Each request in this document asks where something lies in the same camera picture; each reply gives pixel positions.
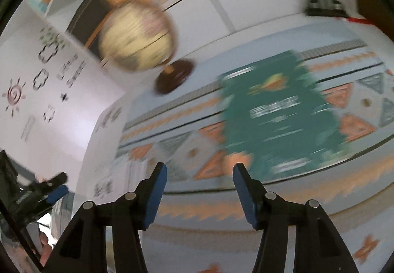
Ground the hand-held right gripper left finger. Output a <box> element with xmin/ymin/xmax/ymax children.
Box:
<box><xmin>41</xmin><ymin>162</ymin><xmax>168</xmax><ymax>273</ymax></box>

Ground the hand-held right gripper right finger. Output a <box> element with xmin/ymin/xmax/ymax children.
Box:
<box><xmin>232</xmin><ymin>162</ymin><xmax>359</xmax><ymax>273</ymax></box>

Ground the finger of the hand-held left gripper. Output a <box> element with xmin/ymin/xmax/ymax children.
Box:
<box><xmin>41</xmin><ymin>172</ymin><xmax>67</xmax><ymax>190</ymax></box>
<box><xmin>46</xmin><ymin>185</ymin><xmax>69</xmax><ymax>204</ymax></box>

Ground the green book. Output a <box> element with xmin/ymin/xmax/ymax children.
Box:
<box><xmin>217</xmin><ymin>49</ymin><xmax>358</xmax><ymax>183</ymax></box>

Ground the person's left hand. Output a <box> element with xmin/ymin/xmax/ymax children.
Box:
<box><xmin>38</xmin><ymin>231</ymin><xmax>54</xmax><ymax>265</ymax></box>

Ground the patterned woven table runner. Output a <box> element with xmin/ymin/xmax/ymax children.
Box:
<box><xmin>114</xmin><ymin>35</ymin><xmax>394</xmax><ymax>273</ymax></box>

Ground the beige globe on wooden stand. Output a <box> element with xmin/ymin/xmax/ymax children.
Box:
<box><xmin>98</xmin><ymin>2</ymin><xmax>197</xmax><ymax>95</ymax></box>

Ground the black shelved book row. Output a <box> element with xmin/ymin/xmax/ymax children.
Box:
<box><xmin>66</xmin><ymin>0</ymin><xmax>114</xmax><ymax>60</ymax></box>

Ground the black doodle wall decal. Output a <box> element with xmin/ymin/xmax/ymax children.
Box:
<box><xmin>1</xmin><ymin>27</ymin><xmax>87</xmax><ymax>141</ymax></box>

